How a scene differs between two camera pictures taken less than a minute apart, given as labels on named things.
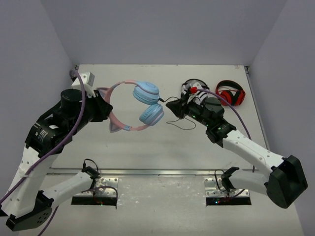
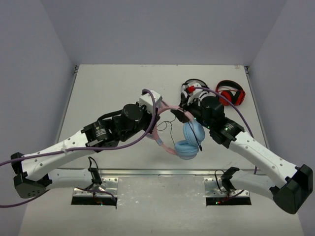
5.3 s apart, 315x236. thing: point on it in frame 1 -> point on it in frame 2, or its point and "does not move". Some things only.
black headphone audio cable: x=171 y=121 -> x=196 y=136
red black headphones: x=232 y=91 does not move
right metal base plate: x=213 y=187 does not move
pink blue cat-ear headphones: x=145 y=93 -> x=194 y=134
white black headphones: x=202 y=96 does not move
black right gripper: x=179 y=107 does not move
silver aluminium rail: x=141 y=172 does not move
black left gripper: x=102 y=108 -> x=152 y=118
